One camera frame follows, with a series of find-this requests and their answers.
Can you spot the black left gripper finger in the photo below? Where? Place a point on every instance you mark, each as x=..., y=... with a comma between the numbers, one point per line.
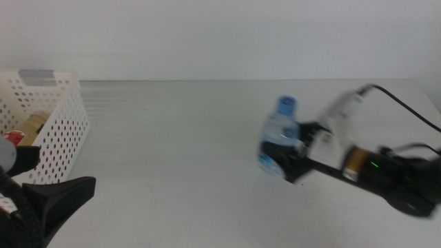
x=25, y=156
x=62, y=199

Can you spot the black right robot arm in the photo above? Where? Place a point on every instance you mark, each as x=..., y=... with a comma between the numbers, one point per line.
x=396, y=172

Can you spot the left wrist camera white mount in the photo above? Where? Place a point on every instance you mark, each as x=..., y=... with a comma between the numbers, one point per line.
x=7, y=153

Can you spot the yellow tea bottle clear cap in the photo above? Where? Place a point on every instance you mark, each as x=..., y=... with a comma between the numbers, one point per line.
x=32, y=127

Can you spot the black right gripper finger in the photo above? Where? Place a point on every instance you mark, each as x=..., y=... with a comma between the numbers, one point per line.
x=293, y=163
x=313, y=132

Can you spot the white perforated plastic basket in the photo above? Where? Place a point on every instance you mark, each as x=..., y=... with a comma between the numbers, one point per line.
x=65, y=100

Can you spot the red soda can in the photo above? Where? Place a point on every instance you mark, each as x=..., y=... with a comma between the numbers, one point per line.
x=59, y=128

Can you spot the clear water bottle blue cap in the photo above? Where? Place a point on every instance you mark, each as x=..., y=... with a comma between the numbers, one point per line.
x=279, y=131

